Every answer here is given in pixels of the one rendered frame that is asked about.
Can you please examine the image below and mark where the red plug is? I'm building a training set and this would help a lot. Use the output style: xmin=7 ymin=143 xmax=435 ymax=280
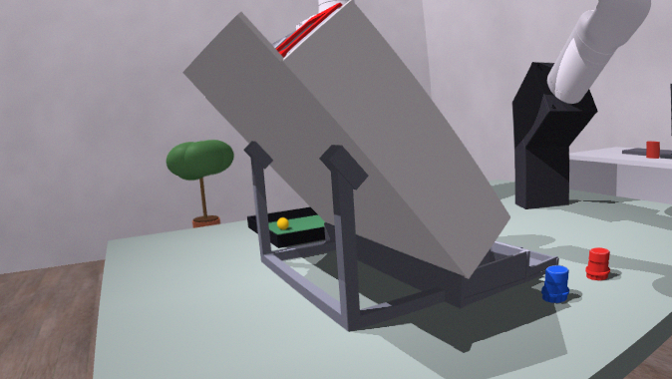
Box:
xmin=585 ymin=247 xmax=610 ymax=280

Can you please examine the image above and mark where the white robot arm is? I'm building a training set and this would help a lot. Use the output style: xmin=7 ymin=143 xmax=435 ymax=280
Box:
xmin=547 ymin=0 xmax=651 ymax=104

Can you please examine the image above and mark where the yellow ball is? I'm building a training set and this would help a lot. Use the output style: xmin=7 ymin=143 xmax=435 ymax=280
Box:
xmin=277 ymin=217 xmax=289 ymax=229

